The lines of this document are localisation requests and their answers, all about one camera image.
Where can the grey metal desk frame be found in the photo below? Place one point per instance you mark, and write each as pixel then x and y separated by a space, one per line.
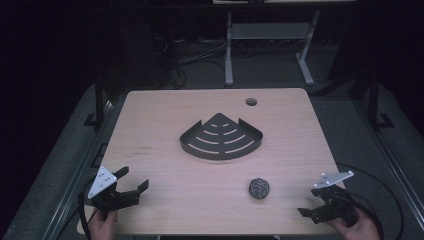
pixel 266 31

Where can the steel wool scouring ball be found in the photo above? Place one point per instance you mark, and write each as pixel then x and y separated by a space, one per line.
pixel 259 188

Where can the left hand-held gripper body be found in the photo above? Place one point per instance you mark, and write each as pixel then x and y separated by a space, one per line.
pixel 101 181

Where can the person's left hand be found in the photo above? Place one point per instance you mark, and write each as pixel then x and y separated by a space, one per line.
pixel 103 228

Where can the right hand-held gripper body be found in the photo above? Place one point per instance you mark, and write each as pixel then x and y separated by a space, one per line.
pixel 333 180

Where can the black metal post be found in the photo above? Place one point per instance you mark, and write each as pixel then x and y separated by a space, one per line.
pixel 99 100
pixel 374 100

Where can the person's right hand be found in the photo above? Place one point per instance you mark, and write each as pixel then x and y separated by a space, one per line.
pixel 361 230

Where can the black slotted corner shelf tray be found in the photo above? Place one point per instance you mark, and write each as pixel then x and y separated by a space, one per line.
pixel 221 138

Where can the aluminium frame rail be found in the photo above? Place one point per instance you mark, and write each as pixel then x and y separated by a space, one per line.
pixel 76 186
pixel 393 166

